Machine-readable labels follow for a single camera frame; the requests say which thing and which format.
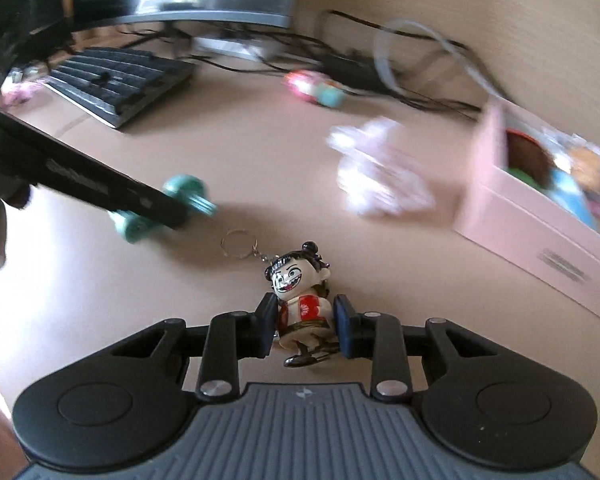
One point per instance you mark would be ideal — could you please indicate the pink teal duck toy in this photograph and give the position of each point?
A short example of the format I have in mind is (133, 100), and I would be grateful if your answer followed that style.
(315, 87)

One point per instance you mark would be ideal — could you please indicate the cartoon boy keychain figure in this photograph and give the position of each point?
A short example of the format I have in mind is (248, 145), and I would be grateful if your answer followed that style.
(299, 279)

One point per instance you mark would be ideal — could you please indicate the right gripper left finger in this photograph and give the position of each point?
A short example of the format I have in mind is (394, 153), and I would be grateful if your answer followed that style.
(231, 337)

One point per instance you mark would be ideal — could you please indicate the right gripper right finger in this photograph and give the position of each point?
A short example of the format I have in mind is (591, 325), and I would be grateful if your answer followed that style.
(378, 338)

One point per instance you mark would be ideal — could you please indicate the red brown round toy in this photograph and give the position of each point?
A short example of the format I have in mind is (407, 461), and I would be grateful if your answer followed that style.
(527, 160)

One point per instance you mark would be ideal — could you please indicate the black keyboard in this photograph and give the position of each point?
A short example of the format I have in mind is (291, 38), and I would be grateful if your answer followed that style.
(115, 85)

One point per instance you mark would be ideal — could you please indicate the teal plastic spool toy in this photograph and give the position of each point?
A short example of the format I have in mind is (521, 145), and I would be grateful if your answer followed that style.
(181, 198)

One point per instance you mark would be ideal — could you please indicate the pink cardboard box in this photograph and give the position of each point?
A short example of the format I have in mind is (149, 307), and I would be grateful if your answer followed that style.
(521, 224)

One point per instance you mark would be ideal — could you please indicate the blue white tissue pack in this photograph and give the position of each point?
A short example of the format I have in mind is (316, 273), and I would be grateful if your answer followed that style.
(565, 192)

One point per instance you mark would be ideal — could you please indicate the orange snack packet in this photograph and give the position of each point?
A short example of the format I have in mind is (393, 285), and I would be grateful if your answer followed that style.
(585, 168)

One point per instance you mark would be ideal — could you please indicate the white pink wrapper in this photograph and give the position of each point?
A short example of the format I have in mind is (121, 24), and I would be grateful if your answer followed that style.
(375, 175)

